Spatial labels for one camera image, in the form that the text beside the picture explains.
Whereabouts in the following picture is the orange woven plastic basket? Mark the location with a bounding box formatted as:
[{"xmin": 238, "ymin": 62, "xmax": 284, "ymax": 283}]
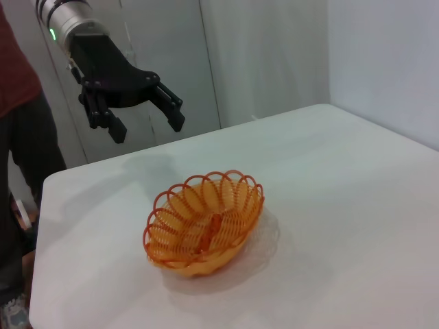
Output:
[{"xmin": 142, "ymin": 168, "xmax": 265, "ymax": 278}]

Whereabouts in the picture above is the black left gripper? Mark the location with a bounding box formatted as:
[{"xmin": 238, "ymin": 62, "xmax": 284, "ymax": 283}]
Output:
[{"xmin": 67, "ymin": 32, "xmax": 187, "ymax": 143}]

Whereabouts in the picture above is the person in red shirt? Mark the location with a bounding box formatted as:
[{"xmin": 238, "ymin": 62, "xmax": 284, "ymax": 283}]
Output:
[{"xmin": 0, "ymin": 5, "xmax": 68, "ymax": 309}]

